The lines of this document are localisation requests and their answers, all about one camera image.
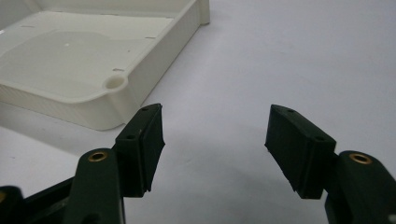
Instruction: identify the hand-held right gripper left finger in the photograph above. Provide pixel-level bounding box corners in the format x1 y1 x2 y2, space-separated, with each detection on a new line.
113 103 166 199

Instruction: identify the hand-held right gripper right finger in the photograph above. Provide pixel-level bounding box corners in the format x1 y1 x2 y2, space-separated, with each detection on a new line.
264 104 337 200

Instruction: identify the white plastic tray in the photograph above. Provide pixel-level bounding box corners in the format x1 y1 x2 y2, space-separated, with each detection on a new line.
0 0 211 132

